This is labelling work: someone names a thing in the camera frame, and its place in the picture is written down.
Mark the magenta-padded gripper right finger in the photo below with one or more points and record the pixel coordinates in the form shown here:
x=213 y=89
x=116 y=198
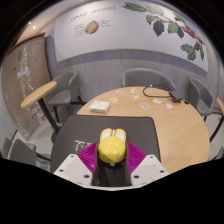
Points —
x=150 y=168

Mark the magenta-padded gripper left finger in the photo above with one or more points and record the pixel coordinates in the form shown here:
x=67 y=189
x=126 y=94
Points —
x=71 y=168

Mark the small white box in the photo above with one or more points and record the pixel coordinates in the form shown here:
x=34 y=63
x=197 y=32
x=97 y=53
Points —
x=99 y=106

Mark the small white card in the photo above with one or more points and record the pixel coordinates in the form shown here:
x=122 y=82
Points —
x=169 y=105
x=144 y=106
x=113 y=99
x=157 y=101
x=135 y=97
x=133 y=90
x=119 y=91

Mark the black flat hub device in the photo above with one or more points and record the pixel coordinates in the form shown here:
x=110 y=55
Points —
x=176 y=96

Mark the black mouse pad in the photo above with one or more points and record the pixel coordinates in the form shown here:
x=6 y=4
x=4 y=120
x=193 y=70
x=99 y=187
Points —
x=100 y=124

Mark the round wooden side table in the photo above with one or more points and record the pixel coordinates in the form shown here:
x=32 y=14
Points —
x=220 y=106
x=38 y=93

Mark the brown wall board with writing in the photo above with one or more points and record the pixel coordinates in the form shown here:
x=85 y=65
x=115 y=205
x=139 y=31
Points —
x=20 y=86

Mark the grey upholstered chair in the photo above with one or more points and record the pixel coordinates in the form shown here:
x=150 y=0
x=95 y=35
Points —
x=146 y=76
x=20 y=151
x=200 y=96
x=65 y=95

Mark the yellow computer mouse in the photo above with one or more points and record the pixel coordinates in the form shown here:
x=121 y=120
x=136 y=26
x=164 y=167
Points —
x=112 y=148

